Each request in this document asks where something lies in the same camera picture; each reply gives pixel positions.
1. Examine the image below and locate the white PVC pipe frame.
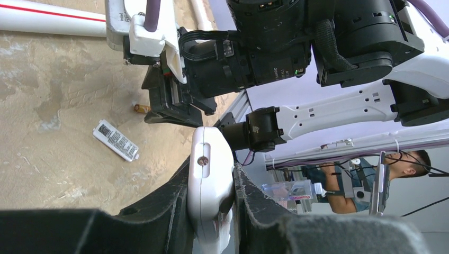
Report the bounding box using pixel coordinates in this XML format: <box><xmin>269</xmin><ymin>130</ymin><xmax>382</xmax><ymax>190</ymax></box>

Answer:
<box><xmin>0</xmin><ymin>0</ymin><xmax>214</xmax><ymax>38</ymax></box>

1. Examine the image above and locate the orange battery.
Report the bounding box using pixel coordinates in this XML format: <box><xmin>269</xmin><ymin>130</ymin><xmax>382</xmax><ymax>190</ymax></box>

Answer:
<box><xmin>134</xmin><ymin>104</ymin><xmax>151</xmax><ymax>114</ymax></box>

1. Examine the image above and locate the person in teal shirt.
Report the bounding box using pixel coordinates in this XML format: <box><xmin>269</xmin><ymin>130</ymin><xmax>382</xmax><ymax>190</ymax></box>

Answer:
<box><xmin>303</xmin><ymin>150</ymin><xmax>432</xmax><ymax>214</ymax></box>

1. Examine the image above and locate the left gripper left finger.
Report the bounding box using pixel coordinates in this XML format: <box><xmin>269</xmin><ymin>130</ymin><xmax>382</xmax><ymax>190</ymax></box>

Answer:
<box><xmin>1</xmin><ymin>161</ymin><xmax>194</xmax><ymax>253</ymax></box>

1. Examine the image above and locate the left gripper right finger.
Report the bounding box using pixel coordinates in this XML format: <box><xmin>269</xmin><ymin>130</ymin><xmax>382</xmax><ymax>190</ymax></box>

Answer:
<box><xmin>233</xmin><ymin>164</ymin><xmax>431</xmax><ymax>253</ymax></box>

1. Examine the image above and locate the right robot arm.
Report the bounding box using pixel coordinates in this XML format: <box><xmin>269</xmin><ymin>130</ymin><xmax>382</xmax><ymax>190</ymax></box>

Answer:
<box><xmin>142</xmin><ymin>1</ymin><xmax>448</xmax><ymax>152</ymax></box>

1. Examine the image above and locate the white remote control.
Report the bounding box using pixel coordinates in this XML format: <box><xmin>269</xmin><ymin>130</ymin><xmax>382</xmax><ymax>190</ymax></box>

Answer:
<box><xmin>187</xmin><ymin>127</ymin><xmax>235</xmax><ymax>253</ymax></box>

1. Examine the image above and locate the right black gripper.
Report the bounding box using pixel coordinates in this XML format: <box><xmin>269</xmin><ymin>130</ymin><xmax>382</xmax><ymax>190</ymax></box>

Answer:
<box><xmin>141</xmin><ymin>1</ymin><xmax>311</xmax><ymax>128</ymax></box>

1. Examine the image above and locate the clear plastic bottle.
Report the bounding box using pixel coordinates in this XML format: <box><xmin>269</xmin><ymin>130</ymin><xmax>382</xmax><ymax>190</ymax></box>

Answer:
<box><xmin>262</xmin><ymin>179</ymin><xmax>327</xmax><ymax>201</ymax></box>

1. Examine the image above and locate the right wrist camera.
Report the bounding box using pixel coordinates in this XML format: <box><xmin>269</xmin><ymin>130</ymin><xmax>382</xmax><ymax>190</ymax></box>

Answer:
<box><xmin>104</xmin><ymin>1</ymin><xmax>187</xmax><ymax>84</ymax></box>

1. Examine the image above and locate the white battery compartment cover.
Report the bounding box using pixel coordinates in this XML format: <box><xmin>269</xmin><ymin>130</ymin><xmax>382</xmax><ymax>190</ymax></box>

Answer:
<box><xmin>93</xmin><ymin>119</ymin><xmax>140</xmax><ymax>162</ymax></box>

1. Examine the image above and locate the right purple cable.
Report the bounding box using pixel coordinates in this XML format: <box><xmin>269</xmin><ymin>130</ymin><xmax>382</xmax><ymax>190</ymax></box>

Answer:
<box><xmin>143</xmin><ymin>0</ymin><xmax>162</xmax><ymax>33</ymax></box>

